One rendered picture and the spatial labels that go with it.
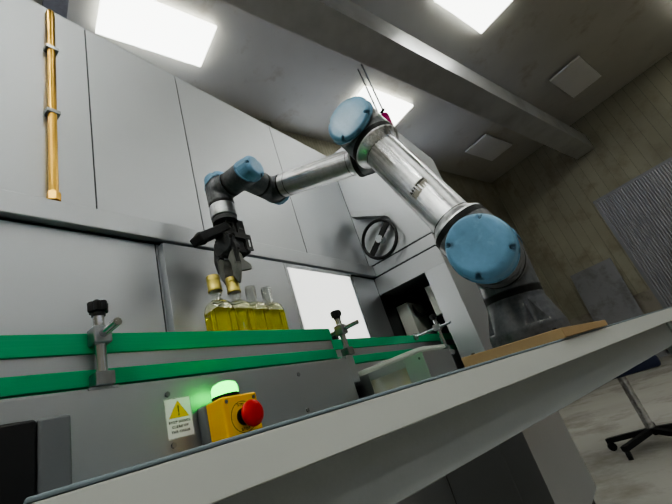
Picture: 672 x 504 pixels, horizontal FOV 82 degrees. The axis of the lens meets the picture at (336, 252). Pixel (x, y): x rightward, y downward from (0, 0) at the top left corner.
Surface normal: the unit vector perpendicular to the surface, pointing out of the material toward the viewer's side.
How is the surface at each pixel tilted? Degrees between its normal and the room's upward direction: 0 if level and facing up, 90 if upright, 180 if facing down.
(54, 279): 90
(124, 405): 90
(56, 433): 90
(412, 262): 90
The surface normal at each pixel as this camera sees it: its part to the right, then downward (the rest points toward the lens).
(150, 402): 0.73, -0.47
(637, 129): -0.77, -0.02
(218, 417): -0.61, -0.14
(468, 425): 0.56, -0.48
